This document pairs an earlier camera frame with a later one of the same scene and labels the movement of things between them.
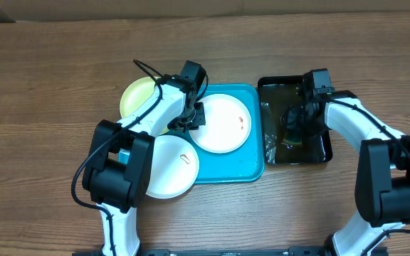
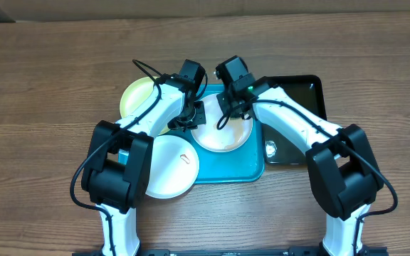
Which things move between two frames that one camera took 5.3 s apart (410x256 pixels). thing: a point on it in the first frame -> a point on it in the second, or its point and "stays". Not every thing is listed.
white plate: x=228 y=124 stays
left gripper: x=199 y=121 stays
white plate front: x=174 y=167 stays
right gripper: x=298 y=116 -> x=232 y=109
